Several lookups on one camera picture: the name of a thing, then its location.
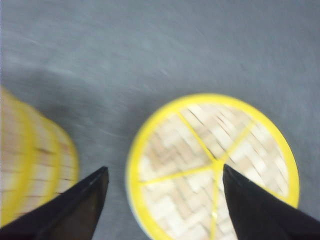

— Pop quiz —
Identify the bamboo steamer basket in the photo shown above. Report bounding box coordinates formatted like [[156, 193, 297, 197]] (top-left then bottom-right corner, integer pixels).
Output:
[[0, 87, 79, 227]]

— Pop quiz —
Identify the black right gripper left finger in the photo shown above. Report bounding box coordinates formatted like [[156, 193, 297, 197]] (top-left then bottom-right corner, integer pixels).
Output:
[[0, 166, 109, 240]]

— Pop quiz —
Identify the woven bamboo steamer lid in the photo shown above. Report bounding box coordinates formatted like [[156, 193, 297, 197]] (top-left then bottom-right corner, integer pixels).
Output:
[[130, 94, 300, 240]]

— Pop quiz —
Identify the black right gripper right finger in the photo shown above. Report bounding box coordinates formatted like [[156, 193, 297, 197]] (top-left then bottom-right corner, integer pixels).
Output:
[[222, 164, 320, 240]]

